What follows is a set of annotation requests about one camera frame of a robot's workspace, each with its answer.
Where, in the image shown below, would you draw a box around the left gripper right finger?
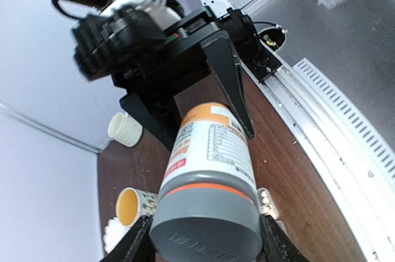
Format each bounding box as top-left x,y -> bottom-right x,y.
257,215 -> 310,262

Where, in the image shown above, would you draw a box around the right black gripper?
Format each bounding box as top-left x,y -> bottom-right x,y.
113,7 -> 255,151

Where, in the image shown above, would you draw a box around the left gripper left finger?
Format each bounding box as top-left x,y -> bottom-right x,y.
101,216 -> 154,262

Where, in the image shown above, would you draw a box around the grey bottle cap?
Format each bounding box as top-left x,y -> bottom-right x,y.
149,171 -> 262,261

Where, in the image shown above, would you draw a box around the grey lid pill bottle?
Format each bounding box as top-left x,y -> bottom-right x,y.
149,103 -> 262,261

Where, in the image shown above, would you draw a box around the clear plastic pill organizer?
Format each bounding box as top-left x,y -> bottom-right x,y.
257,187 -> 287,233

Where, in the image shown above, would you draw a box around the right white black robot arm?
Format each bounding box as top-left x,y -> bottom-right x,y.
52,0 -> 255,149

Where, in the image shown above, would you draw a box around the white pills in organizer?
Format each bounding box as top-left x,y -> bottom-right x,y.
259,190 -> 279,220

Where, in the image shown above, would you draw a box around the white scalloped bowl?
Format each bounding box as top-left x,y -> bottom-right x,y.
102,217 -> 129,254

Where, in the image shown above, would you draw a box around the patterned mug yellow inside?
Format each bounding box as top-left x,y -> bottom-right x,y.
115,187 -> 158,227

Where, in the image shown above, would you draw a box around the cream ribbed mug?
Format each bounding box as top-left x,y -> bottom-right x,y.
107,112 -> 143,148

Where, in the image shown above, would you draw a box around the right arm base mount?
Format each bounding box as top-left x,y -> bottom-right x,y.
221,7 -> 282,83

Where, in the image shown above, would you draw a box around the front aluminium rail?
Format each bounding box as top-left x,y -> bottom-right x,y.
255,59 -> 394,261

